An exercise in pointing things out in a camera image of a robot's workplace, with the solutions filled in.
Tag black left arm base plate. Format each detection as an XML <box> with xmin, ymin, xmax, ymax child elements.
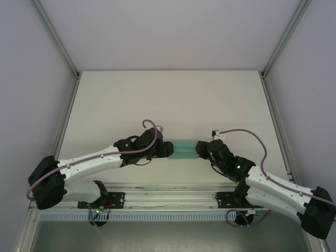
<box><xmin>77</xmin><ymin>192</ymin><xmax>125</xmax><ymax>210</ymax></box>

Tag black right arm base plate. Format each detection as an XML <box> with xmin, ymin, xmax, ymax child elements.
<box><xmin>215</xmin><ymin>191</ymin><xmax>264</xmax><ymax>210</ymax></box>

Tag grey metal lower panel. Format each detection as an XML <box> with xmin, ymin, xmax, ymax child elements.
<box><xmin>14</xmin><ymin>209</ymin><xmax>330</xmax><ymax>252</ymax></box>

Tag slotted grey cable duct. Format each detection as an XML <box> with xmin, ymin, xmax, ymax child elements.
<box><xmin>38</xmin><ymin>211</ymin><xmax>254</xmax><ymax>222</ymax></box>

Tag purple base cable short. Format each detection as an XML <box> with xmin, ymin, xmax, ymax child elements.
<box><xmin>86</xmin><ymin>201</ymin><xmax>101</xmax><ymax>227</ymax></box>

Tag aluminium table side rail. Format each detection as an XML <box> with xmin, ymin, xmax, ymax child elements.
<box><xmin>259</xmin><ymin>72</ymin><xmax>294</xmax><ymax>182</ymax></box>
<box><xmin>49</xmin><ymin>75</ymin><xmax>81</xmax><ymax>158</ymax></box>

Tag green paper box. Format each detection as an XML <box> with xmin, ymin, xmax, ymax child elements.
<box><xmin>166</xmin><ymin>140</ymin><xmax>200</xmax><ymax>160</ymax></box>

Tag aluminium frame post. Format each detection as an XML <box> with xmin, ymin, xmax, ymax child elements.
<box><xmin>260</xmin><ymin>0</ymin><xmax>313</xmax><ymax>77</ymax></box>
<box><xmin>32</xmin><ymin>0</ymin><xmax>81</xmax><ymax>79</ymax></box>

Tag aluminium mounting rail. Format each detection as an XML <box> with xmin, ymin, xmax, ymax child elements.
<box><xmin>28</xmin><ymin>183</ymin><xmax>274</xmax><ymax>211</ymax></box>

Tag purple base cable looped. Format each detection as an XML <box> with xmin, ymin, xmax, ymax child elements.
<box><xmin>225</xmin><ymin>201</ymin><xmax>272</xmax><ymax>228</ymax></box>

